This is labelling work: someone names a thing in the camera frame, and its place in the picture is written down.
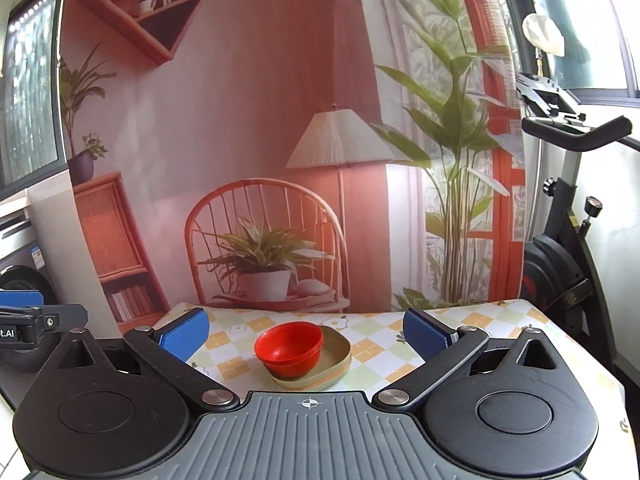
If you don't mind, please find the green square plate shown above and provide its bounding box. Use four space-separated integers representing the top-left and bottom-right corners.
269 325 352 392

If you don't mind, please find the red bowl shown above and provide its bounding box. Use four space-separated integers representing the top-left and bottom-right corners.
254 321 324 378

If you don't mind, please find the washing machine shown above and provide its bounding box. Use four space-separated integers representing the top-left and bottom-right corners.
1 209 60 410

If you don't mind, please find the floral checkered tablecloth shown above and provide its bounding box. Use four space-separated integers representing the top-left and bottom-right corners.
150 298 632 480

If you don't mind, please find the black exercise bike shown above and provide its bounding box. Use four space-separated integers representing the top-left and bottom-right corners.
514 8 640 371

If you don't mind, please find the printed room backdrop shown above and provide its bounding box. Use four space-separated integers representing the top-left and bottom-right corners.
61 0 525 333

